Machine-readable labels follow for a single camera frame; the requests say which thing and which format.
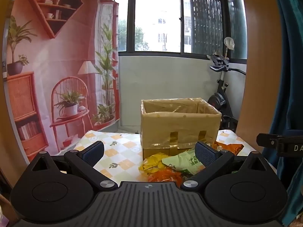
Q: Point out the dark framed window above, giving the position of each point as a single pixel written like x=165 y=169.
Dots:
x=153 y=16

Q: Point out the blue cloth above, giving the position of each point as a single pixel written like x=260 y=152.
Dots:
x=291 y=75

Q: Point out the printed wall tapestry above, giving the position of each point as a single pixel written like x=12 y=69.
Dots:
x=59 y=52

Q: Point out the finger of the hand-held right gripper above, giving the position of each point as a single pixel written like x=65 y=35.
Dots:
x=267 y=140

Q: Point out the checkered floral tablecloth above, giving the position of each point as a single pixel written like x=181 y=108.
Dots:
x=123 y=151

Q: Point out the orange snack packet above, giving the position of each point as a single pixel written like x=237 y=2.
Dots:
x=233 y=147
x=165 y=176

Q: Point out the green snack packet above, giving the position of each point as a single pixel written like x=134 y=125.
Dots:
x=184 y=163

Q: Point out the yellow snack packet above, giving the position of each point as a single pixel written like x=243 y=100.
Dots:
x=151 y=163

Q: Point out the brown wooden board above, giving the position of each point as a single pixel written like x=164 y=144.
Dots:
x=260 y=75

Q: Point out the black exercise bike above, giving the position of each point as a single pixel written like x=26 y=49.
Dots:
x=219 y=99

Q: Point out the brown cardboard box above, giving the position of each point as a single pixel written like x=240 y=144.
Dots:
x=165 y=127

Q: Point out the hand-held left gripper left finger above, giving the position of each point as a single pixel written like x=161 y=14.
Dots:
x=93 y=152

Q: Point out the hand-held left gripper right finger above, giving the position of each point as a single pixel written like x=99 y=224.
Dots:
x=204 y=155

